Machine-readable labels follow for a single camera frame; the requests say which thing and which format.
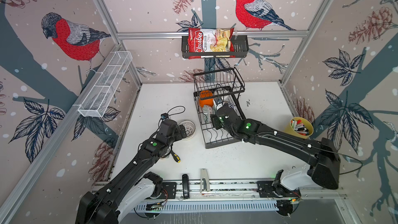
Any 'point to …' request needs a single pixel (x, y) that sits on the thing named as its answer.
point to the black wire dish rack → (212, 89)
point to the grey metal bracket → (204, 174)
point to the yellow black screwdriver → (175, 156)
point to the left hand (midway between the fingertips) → (178, 129)
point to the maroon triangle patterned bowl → (190, 128)
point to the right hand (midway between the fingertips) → (212, 116)
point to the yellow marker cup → (299, 127)
